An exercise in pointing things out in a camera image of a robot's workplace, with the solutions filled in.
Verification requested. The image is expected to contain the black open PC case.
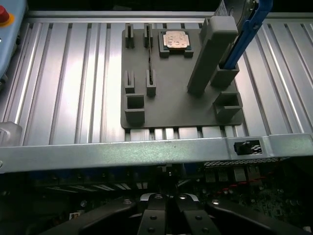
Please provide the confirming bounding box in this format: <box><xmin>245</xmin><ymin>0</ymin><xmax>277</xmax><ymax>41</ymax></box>
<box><xmin>0</xmin><ymin>120</ymin><xmax>313</xmax><ymax>235</ymax></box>

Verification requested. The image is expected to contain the grey plastic parts rack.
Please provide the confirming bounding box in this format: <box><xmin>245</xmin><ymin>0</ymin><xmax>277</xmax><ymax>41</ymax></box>
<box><xmin>120</xmin><ymin>17</ymin><xmax>245</xmax><ymax>130</ymax></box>

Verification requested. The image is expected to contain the silver CPU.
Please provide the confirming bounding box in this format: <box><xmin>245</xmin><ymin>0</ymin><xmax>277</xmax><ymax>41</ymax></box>
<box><xmin>161</xmin><ymin>30</ymin><xmax>193</xmax><ymax>51</ymax></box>

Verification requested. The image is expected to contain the silver hard disk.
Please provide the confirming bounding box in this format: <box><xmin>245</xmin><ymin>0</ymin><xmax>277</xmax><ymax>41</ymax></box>
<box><xmin>215</xmin><ymin>0</ymin><xmax>260</xmax><ymax>19</ymax></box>

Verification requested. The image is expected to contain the emergency stop box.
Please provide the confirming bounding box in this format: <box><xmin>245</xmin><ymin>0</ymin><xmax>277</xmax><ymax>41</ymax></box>
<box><xmin>0</xmin><ymin>0</ymin><xmax>28</xmax><ymax>83</ymax></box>

